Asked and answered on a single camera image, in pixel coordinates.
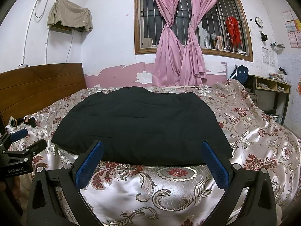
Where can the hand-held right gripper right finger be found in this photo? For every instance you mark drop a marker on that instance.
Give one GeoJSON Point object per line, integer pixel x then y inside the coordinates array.
{"type": "Point", "coordinates": [216, 167]}

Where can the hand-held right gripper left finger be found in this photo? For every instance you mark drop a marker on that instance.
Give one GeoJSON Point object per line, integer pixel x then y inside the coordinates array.
{"type": "Point", "coordinates": [90, 167]}

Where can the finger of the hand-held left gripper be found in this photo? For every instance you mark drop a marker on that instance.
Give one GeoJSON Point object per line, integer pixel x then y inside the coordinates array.
{"type": "Point", "coordinates": [36, 147]}
{"type": "Point", "coordinates": [20, 134]}

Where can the black padded jacket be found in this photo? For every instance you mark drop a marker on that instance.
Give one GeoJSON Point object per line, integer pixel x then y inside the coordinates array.
{"type": "Point", "coordinates": [141, 122]}

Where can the black round objects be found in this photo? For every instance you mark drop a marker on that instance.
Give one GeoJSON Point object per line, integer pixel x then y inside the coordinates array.
{"type": "Point", "coordinates": [23, 121]}

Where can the floral satin bedspread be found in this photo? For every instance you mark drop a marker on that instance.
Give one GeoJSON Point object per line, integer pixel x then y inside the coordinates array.
{"type": "Point", "coordinates": [188, 193]}

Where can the wooden headboard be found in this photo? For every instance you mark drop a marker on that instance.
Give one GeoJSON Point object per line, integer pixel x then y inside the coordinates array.
{"type": "Point", "coordinates": [35, 87]}

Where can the wooden desk shelf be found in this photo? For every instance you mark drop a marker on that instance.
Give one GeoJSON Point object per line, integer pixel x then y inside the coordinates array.
{"type": "Point", "coordinates": [270, 94]}

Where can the blue backpack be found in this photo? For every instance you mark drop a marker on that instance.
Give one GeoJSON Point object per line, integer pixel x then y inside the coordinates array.
{"type": "Point", "coordinates": [241, 73]}

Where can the stack of books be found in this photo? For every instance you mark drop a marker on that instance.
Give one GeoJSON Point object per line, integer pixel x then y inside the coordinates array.
{"type": "Point", "coordinates": [277, 76]}

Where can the pink curtain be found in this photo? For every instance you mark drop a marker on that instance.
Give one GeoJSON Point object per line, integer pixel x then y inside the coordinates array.
{"type": "Point", "coordinates": [195, 51]}
{"type": "Point", "coordinates": [168, 51]}

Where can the red hanging decoration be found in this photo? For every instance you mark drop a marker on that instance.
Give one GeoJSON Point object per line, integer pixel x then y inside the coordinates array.
{"type": "Point", "coordinates": [232, 31]}

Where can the white wall socket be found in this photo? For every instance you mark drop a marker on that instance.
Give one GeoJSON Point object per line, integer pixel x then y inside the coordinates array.
{"type": "Point", "coordinates": [22, 65]}

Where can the wall calendar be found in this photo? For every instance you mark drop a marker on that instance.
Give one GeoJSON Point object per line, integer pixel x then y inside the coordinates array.
{"type": "Point", "coordinates": [268, 55]}

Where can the beige cloth-covered wall shelf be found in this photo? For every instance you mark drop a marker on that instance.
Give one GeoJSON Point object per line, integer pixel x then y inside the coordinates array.
{"type": "Point", "coordinates": [70, 14]}

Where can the barred window with wooden frame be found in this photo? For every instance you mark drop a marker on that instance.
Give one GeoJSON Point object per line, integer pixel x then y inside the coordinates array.
{"type": "Point", "coordinates": [244, 35]}

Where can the black wall hook item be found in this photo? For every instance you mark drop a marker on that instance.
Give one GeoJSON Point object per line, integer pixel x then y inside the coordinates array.
{"type": "Point", "coordinates": [263, 36]}

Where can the round wall clock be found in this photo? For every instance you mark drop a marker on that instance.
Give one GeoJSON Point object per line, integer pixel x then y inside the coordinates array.
{"type": "Point", "coordinates": [259, 22]}

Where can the pink wall certificates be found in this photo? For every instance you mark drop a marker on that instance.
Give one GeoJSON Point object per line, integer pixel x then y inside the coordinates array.
{"type": "Point", "coordinates": [292, 28]}

